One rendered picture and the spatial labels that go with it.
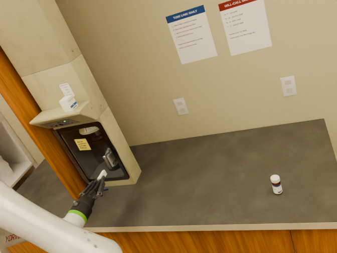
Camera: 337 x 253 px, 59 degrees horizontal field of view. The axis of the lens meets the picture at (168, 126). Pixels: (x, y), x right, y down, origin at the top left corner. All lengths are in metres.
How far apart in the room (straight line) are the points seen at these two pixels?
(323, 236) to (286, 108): 0.73
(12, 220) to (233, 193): 0.94
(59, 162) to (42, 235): 0.90
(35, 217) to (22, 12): 0.89
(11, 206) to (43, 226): 0.11
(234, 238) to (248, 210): 0.16
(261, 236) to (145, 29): 1.19
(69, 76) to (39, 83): 0.19
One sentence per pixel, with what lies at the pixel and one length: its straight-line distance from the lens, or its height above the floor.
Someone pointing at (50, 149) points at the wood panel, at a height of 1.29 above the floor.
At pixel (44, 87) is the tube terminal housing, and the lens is 1.63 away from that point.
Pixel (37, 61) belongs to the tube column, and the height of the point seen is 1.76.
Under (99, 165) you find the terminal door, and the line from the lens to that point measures 1.77.
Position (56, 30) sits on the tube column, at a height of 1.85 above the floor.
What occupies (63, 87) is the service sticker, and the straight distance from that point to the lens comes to 1.57.
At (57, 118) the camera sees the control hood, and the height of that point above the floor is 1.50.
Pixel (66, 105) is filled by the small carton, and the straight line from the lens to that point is 1.50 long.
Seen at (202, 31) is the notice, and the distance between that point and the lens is 1.66.
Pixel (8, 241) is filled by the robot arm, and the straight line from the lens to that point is 1.25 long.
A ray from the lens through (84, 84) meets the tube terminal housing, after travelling 1.51.
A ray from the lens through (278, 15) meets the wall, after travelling 1.63.
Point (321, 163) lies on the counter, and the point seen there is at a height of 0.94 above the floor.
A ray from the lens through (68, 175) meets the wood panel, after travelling 1.89.
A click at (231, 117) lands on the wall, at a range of 1.87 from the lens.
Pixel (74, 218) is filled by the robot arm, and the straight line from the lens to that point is 1.40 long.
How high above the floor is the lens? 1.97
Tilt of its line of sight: 28 degrees down
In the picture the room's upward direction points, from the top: 22 degrees counter-clockwise
